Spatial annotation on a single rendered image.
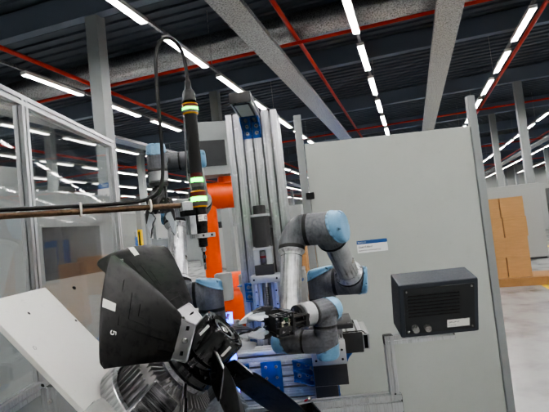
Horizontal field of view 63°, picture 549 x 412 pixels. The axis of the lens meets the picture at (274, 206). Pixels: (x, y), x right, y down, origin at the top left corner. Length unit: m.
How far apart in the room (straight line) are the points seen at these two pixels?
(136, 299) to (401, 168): 2.40
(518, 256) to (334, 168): 6.61
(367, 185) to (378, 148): 0.26
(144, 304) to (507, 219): 8.53
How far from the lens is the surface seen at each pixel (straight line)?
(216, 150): 5.27
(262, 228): 2.05
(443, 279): 1.60
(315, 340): 1.49
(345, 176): 3.04
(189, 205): 1.21
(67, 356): 1.20
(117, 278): 0.96
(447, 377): 3.31
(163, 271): 1.26
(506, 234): 9.21
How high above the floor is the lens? 1.45
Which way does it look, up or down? 3 degrees up
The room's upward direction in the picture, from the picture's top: 6 degrees counter-clockwise
